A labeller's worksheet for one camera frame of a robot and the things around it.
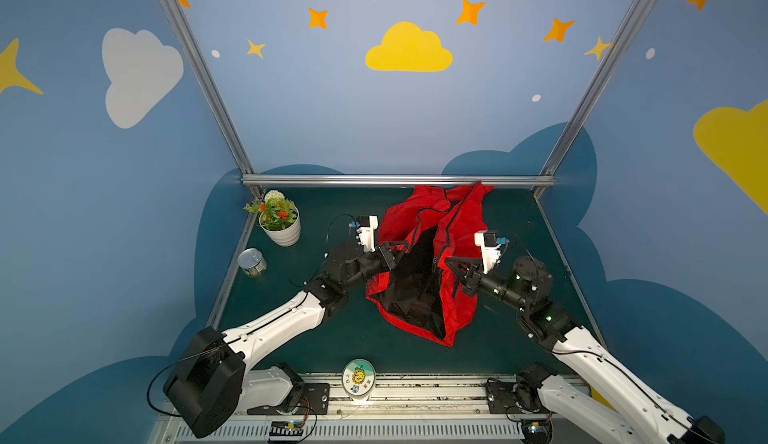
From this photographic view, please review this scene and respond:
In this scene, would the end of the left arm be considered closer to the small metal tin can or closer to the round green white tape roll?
the round green white tape roll

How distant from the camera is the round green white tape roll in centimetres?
70

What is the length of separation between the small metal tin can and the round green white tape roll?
17.5 inches

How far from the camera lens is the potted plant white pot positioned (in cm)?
95

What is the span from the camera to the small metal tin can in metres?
0.95

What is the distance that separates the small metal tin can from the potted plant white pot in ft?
0.25

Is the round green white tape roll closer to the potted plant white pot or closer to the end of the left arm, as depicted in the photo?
the end of the left arm

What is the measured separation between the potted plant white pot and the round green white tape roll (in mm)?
470

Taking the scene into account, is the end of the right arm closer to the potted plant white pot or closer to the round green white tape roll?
the round green white tape roll

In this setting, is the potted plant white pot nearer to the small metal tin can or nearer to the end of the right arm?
the small metal tin can
